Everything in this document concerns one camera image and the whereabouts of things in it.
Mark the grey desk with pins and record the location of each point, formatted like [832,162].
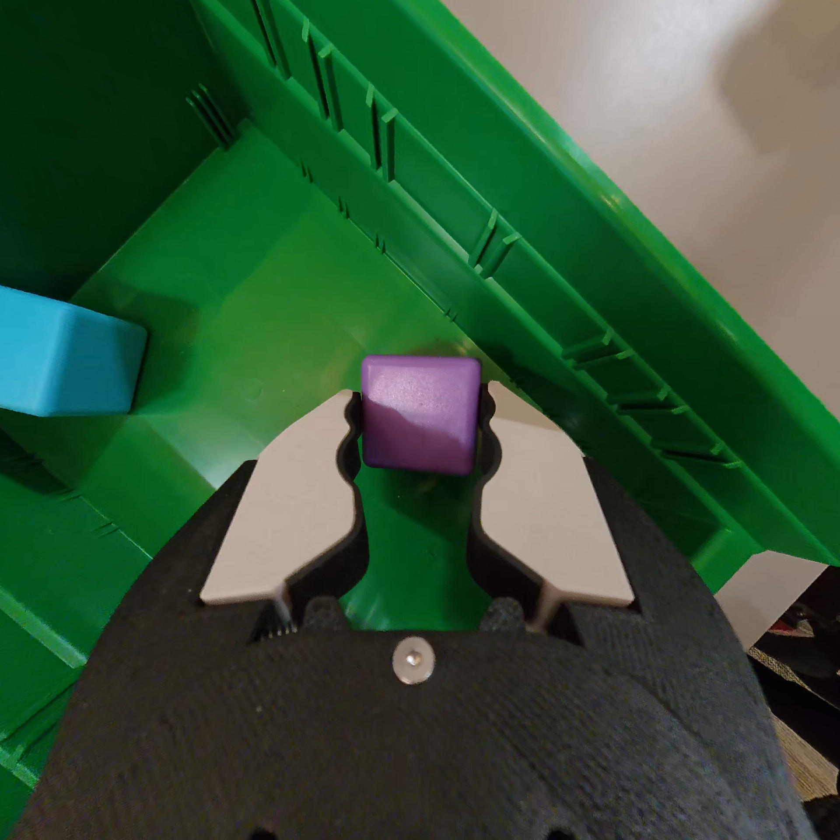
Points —
[656,98]

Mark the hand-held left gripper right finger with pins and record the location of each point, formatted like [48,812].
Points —
[558,518]

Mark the green plastic bin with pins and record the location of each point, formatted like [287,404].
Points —
[229,295]

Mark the purple cube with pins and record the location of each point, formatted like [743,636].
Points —
[420,413]

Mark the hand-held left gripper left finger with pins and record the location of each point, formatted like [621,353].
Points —
[282,518]

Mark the blue cube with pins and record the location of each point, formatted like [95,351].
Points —
[65,361]

